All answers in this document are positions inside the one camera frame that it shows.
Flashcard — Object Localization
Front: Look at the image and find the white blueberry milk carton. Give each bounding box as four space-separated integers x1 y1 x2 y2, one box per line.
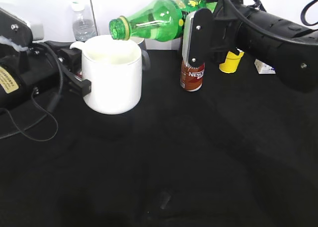
254 59 276 74

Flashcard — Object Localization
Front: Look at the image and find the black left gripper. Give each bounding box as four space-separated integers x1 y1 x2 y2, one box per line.
45 41 91 97

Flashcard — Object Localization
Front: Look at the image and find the brown Nescafe coffee bottle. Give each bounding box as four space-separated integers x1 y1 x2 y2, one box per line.
180 61 205 92

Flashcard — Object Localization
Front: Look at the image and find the green Sprite soda bottle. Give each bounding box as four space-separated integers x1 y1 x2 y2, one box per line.
109 0 217 42

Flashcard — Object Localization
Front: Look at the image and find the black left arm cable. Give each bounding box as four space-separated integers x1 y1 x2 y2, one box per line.
0 42 65 142

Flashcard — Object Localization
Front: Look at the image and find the grey ceramic mug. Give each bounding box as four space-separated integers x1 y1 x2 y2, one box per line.
130 37 151 71

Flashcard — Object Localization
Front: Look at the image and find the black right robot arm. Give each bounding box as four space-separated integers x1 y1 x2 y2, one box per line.
182 0 318 92

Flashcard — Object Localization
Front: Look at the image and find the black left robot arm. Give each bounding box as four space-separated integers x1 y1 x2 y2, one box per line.
0 5 91 112

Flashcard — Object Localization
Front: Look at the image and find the yellow paper cup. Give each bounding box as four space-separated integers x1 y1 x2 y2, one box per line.
219 50 244 74

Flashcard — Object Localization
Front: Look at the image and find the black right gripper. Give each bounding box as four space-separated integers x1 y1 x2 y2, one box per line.
182 0 241 68

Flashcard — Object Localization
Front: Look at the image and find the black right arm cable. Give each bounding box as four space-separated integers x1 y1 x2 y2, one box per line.
218 0 318 43

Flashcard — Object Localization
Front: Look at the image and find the white ceramic mug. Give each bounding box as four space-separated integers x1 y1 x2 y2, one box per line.
70 35 142 115

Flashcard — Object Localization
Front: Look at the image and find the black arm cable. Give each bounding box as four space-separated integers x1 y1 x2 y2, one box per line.
0 42 65 142
218 0 318 43

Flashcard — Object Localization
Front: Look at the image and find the clear water bottle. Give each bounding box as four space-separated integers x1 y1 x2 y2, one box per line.
71 1 97 42

